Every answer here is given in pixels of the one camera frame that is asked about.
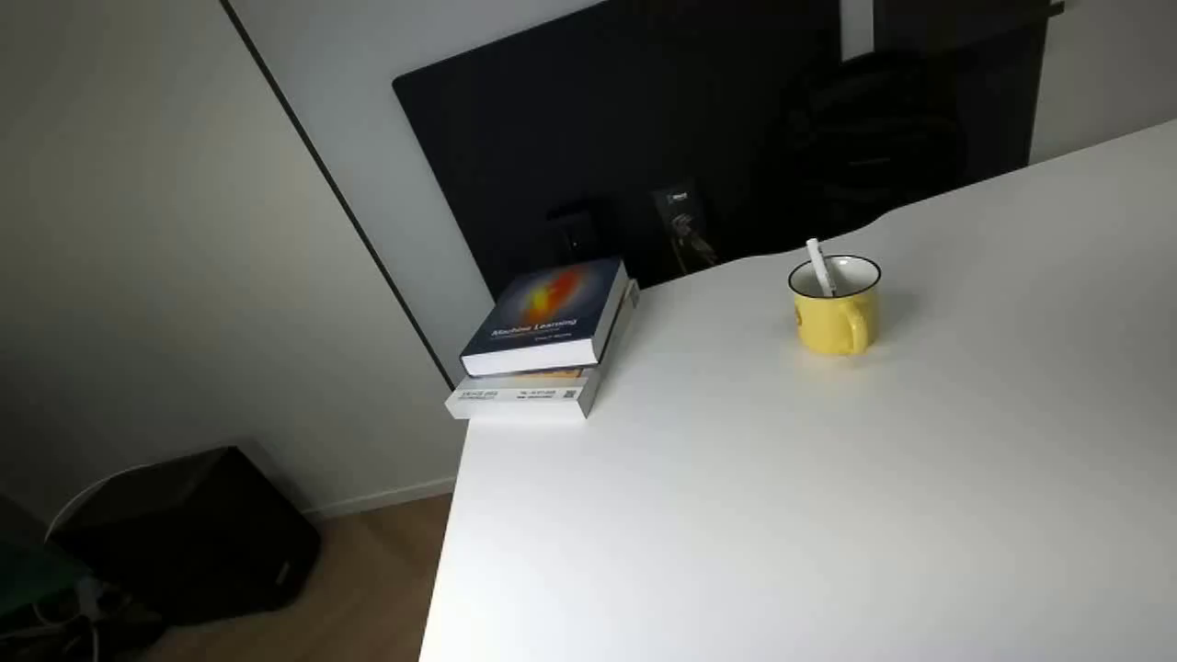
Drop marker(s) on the white marker with blue cap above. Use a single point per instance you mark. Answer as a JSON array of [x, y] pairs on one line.
[[818, 264]]

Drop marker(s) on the yellow enamel mug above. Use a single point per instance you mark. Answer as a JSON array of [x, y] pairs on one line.
[[833, 329]]

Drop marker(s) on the dark blue book orange cover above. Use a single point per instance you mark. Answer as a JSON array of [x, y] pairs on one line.
[[545, 315]]

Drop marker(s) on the white paperback book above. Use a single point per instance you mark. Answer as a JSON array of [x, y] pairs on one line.
[[526, 398]]

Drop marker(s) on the black box on floor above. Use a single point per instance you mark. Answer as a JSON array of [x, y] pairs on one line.
[[184, 534]]

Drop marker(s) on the wall socket with black plug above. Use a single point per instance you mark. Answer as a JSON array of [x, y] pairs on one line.
[[682, 216]]

